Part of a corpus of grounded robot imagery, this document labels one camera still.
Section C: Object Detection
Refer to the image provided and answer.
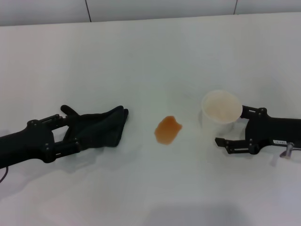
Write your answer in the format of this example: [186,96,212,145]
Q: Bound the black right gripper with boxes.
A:
[214,105,301,155]

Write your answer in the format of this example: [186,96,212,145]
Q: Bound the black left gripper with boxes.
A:
[0,113,83,170]

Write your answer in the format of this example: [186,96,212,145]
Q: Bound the clear plastic cup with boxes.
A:
[200,89,243,142]

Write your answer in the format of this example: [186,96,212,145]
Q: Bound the dark cloth rag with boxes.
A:
[60,105,129,149]

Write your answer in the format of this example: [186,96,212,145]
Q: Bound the brown liquid stain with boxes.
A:
[154,115,183,145]

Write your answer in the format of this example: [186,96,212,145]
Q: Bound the right gripper cable with plug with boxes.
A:
[279,142,301,159]

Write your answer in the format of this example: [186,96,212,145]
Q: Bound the gripper cable with plug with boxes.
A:
[0,166,9,184]
[279,142,301,159]

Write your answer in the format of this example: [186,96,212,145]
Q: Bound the left gripper cable with plug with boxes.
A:
[0,166,9,184]

